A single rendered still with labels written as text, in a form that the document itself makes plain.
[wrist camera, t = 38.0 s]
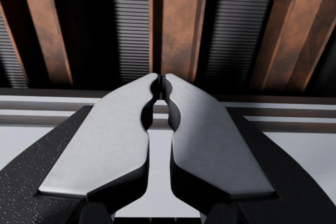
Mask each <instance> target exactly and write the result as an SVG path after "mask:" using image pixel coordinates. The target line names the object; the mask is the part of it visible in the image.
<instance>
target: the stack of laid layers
mask: <svg viewBox="0 0 336 224"><path fill-rule="evenodd" d="M111 92H112V91H105V90H72V89H40V88H7V87H0V126H36V127H56V126H58V125H59V124H60V123H62V122H63V121H64V120H66V119H67V118H68V117H70V116H71V115H72V114H74V113H75V112H77V111H78V110H79V109H81V108H82V107H83V106H85V105H86V106H93V105H94V104H95V103H97V102H98V101H99V100H100V99H102V98H103V97H105V96H106V95H107V94H109V93H111ZM210 95H211V96H212V97H214V98H215V99H216V100H218V101H219V102H220V103H221V104H222V105H224V106H225V107H226V108H227V109H228V110H236V111H238V112H239V113H240V114H241V115H242V116H244V117H245V118H246V119H247V120H248V121H250V122H251V123H252V124H253V125H254V126H256V127H257V128H258V129H259V130H260V131H265V132H310V133H336V98H334V97H301V96H269V95H236V94H210ZM168 116H169V107H168V105H167V103H166V102H165V101H164V100H162V93H161V92H160V98H159V100H157V101H156V103H155V104H154V105H153V123H152V125H151V126H150V127H149V129H172V128H171V127H170V126H169V124H168Z"/></svg>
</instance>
